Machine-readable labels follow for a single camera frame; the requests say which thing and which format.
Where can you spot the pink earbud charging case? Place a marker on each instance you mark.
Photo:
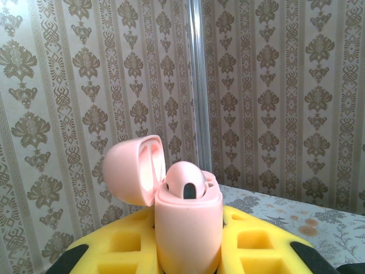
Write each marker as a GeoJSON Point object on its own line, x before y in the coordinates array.
{"type": "Point", "coordinates": [188, 234]}

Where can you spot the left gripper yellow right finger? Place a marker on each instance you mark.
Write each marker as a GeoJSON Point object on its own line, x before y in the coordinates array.
{"type": "Point", "coordinates": [231, 242]}

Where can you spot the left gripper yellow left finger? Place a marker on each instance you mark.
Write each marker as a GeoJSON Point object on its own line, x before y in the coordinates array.
{"type": "Point", "coordinates": [144, 245]}

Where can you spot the aluminium corner post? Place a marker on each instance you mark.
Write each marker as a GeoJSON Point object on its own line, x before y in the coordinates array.
{"type": "Point", "coordinates": [199, 85]}

